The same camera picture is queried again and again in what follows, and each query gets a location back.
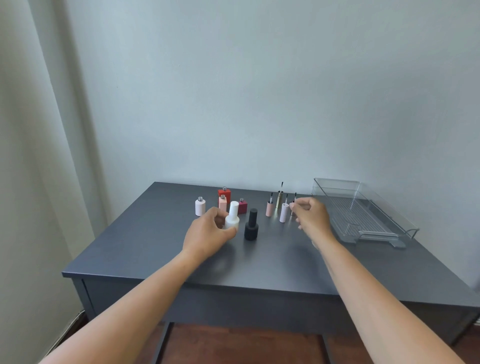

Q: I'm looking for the person's left hand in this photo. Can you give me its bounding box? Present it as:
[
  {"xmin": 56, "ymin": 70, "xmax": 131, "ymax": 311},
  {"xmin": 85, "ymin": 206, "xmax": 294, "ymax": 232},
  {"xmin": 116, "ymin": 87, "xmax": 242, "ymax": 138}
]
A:
[{"xmin": 182, "ymin": 206, "xmax": 239, "ymax": 263}]

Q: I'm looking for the person's right hand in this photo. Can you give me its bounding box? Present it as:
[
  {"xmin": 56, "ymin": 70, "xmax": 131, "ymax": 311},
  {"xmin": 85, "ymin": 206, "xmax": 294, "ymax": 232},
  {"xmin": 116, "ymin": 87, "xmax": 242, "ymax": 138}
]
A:
[{"xmin": 289, "ymin": 197, "xmax": 333, "ymax": 246}]

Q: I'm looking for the white nail polish bottle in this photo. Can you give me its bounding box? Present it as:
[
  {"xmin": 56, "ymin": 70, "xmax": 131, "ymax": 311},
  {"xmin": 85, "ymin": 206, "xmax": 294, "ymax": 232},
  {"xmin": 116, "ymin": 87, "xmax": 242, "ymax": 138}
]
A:
[{"xmin": 224, "ymin": 201, "xmax": 240, "ymax": 232}]

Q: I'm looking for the person's right forearm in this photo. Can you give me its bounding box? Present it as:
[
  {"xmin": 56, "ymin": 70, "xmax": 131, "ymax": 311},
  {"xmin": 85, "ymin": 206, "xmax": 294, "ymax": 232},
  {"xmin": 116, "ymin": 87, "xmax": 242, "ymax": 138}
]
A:
[{"xmin": 311, "ymin": 235, "xmax": 466, "ymax": 364}]

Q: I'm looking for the person's left forearm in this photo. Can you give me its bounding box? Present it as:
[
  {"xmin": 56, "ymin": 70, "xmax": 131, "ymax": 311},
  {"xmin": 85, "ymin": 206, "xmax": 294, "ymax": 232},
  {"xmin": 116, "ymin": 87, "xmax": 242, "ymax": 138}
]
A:
[{"xmin": 39, "ymin": 250, "xmax": 205, "ymax": 364}]

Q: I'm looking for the black nail polish bottle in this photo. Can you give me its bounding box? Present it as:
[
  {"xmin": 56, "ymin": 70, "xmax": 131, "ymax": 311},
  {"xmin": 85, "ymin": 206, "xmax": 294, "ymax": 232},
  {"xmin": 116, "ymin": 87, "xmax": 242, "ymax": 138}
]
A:
[{"xmin": 244, "ymin": 208, "xmax": 260, "ymax": 241}]

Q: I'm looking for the dark grey desk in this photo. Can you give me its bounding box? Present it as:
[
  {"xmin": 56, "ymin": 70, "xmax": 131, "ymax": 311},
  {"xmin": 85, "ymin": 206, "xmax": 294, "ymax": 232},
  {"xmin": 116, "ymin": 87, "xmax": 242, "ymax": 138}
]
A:
[{"xmin": 62, "ymin": 182, "xmax": 480, "ymax": 364}]

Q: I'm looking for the clear acrylic organizer tray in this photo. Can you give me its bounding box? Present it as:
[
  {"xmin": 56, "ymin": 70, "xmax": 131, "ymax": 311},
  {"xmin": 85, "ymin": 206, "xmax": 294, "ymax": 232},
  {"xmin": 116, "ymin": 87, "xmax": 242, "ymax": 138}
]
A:
[{"xmin": 312, "ymin": 178, "xmax": 420, "ymax": 249}]

